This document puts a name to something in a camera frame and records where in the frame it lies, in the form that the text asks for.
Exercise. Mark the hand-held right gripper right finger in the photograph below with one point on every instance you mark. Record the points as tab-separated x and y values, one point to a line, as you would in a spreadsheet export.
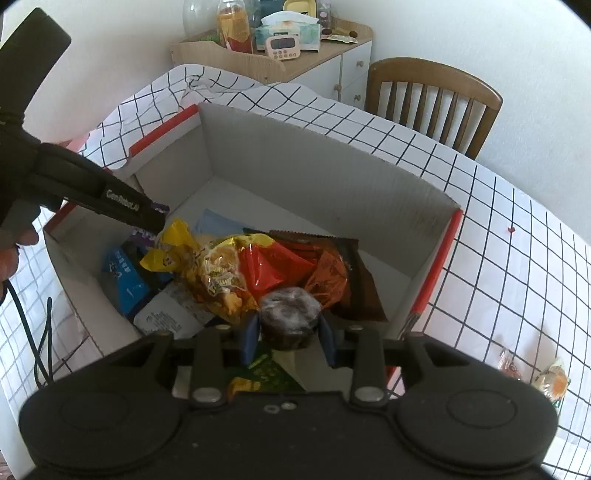
326	339

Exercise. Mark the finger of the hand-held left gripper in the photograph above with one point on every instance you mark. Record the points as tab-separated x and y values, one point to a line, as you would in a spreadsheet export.
148	213

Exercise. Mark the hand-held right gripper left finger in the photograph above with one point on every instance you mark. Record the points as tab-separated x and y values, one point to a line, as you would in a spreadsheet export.
249	337

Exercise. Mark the purple candy wrapper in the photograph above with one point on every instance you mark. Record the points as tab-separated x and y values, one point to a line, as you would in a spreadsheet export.
143	236

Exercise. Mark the yellow candy packet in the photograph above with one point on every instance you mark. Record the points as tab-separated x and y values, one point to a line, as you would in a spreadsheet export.
173	244

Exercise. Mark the green snack packet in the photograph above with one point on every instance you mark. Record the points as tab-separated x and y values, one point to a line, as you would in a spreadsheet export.
272	371

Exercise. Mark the dark round cake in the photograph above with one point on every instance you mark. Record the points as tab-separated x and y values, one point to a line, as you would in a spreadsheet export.
288	309

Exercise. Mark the copper foil snack packet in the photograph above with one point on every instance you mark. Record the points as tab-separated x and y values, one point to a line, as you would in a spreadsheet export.
330	277

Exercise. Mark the orange chips bag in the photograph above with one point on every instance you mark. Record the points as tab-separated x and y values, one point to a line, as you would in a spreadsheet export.
221	277

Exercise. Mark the blue cookie packet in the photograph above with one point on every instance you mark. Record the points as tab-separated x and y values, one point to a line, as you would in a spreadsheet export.
124	277

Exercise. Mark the light blue round biscuit packet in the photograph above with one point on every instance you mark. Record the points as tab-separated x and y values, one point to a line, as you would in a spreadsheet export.
217	224

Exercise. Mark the dark brown snack packet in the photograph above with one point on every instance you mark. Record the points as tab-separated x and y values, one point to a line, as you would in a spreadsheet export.
364	281

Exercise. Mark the white labelled packet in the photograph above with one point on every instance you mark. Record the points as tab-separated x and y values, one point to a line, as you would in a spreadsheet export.
171	314

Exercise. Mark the red and white cardboard box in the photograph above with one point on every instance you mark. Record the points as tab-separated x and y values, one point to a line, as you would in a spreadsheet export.
300	161

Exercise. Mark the person's left hand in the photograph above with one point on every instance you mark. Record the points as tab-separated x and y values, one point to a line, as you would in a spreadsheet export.
9	261

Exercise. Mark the white grid tablecloth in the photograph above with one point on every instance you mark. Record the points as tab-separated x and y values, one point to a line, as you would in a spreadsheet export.
498	286

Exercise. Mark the small wrapped candy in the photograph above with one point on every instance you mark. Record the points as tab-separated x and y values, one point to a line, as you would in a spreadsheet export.
509	365

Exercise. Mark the clear glass jar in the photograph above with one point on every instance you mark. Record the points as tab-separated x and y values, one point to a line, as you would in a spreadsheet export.
201	18

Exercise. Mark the orange drink bottle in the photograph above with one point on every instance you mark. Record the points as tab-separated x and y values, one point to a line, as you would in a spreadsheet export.
235	27

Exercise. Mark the white digital timer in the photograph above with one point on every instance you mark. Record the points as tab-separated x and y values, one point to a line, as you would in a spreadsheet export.
282	47

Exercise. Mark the white cabinet with wooden top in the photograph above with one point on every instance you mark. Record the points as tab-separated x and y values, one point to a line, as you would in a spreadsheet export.
323	69

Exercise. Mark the pale green tissue box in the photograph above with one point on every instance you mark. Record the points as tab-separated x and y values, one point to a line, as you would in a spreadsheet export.
288	32

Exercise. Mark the clear wrapped orange sweet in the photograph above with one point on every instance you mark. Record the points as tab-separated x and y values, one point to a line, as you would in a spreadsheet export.
551	381

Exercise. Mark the yellow container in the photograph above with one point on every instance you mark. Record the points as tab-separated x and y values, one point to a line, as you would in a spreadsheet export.
300	8

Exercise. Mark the wooden chair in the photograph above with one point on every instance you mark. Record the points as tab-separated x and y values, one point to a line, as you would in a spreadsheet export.
434	106

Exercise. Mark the small dark jar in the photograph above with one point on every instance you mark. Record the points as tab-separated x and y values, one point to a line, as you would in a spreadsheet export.
324	14

